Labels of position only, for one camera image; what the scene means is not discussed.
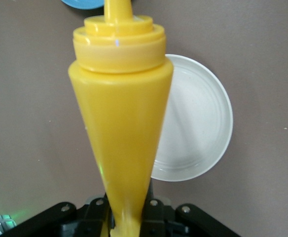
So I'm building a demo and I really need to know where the blue round plate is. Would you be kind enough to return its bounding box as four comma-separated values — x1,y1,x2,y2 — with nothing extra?
60,0,106,10

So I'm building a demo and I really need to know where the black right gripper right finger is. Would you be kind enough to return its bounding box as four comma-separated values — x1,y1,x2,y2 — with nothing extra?
140,194,242,237

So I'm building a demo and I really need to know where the yellow squeeze bottle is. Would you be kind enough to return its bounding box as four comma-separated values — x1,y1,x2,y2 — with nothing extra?
67,0,173,237

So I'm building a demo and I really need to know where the white round plate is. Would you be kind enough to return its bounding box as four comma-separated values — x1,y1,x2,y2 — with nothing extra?
149,54,234,183

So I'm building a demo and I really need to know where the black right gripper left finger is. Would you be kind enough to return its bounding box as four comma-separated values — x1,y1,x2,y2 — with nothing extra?
0,195,111,237

